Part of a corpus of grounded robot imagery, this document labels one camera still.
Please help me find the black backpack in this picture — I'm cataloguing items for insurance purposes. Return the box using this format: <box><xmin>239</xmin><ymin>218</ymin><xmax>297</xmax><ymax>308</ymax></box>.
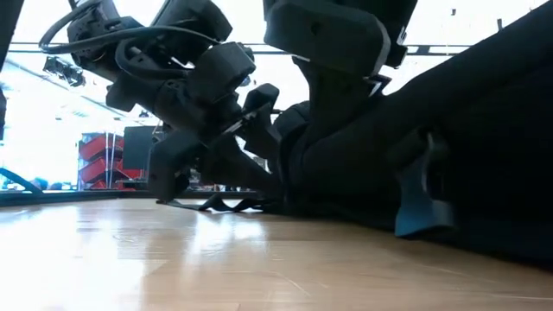
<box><xmin>166</xmin><ymin>0</ymin><xmax>553</xmax><ymax>265</ymax></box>

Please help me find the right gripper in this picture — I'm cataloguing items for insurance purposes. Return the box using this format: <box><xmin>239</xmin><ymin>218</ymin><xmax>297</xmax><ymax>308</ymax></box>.
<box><xmin>293</xmin><ymin>0</ymin><xmax>419</xmax><ymax>144</ymax></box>

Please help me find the black ceiling spotlight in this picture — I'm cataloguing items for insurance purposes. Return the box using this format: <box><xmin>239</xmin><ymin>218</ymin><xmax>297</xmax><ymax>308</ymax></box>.
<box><xmin>42</xmin><ymin>55</ymin><xmax>86</xmax><ymax>88</ymax></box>

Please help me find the left wrist camera housing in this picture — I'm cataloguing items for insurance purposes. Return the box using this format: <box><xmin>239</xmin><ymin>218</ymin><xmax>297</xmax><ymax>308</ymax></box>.
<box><xmin>188</xmin><ymin>41</ymin><xmax>257</xmax><ymax>107</ymax></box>

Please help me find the red storage rack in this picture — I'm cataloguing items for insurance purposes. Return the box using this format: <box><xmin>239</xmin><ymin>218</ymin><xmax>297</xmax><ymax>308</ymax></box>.
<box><xmin>78</xmin><ymin>131</ymin><xmax>146</xmax><ymax>192</ymax></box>

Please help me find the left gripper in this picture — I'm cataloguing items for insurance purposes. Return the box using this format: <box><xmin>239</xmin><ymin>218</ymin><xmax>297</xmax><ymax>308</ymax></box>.
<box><xmin>149</xmin><ymin>77</ymin><xmax>283</xmax><ymax>204</ymax></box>

